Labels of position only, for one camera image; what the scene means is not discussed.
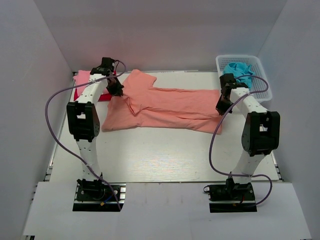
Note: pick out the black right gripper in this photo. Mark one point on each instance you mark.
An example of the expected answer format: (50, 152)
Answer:
(220, 108)

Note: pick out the salmon orange t-shirt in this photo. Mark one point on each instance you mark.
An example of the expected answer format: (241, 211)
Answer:
(144, 105)

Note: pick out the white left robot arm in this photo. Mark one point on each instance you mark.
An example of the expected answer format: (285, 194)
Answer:
(83, 120)

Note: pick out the white plastic basket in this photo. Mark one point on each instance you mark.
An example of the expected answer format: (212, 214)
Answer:
(250, 60)

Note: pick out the crumpled blue t-shirt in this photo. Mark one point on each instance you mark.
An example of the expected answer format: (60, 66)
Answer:
(241, 71)

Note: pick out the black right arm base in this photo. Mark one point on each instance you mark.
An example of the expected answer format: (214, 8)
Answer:
(231, 197)

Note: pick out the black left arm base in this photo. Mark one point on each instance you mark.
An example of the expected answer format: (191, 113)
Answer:
(96, 196)

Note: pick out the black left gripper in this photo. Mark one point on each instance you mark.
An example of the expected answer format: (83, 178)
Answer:
(118, 91)

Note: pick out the folded red t-shirt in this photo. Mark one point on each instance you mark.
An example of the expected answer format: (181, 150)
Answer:
(104, 97)

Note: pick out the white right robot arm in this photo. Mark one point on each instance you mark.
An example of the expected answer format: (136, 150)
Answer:
(261, 131)

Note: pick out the folded light pink t-shirt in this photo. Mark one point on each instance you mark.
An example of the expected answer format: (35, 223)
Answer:
(81, 77)

